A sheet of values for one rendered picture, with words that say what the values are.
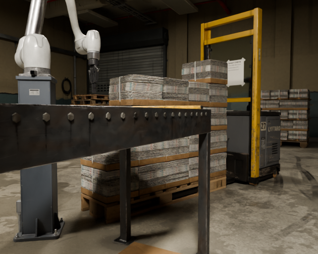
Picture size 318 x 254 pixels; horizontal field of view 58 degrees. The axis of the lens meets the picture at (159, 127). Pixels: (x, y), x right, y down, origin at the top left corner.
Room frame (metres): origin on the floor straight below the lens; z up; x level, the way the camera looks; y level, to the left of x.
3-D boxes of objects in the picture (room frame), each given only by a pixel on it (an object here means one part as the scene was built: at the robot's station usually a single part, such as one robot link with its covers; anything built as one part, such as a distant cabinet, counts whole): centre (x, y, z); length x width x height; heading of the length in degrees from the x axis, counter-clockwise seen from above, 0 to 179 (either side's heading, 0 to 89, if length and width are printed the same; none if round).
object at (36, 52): (1.85, 0.78, 1.17); 0.18 x 0.16 x 0.22; 38
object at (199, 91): (2.79, -0.25, 0.95); 0.38 x 0.29 x 0.23; 41
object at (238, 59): (3.29, -0.80, 1.27); 0.57 x 0.01 x 0.65; 43
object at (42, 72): (1.82, 0.77, 1.03); 0.22 x 0.18 x 0.06; 10
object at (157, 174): (2.50, 0.07, 0.42); 1.17 x 0.39 x 0.83; 133
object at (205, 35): (3.52, -0.57, 0.97); 0.09 x 0.09 x 1.75; 43
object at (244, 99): (3.31, -0.82, 0.92); 0.57 x 0.01 x 0.05; 43
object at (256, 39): (3.04, -1.01, 0.97); 0.09 x 0.09 x 1.75; 43
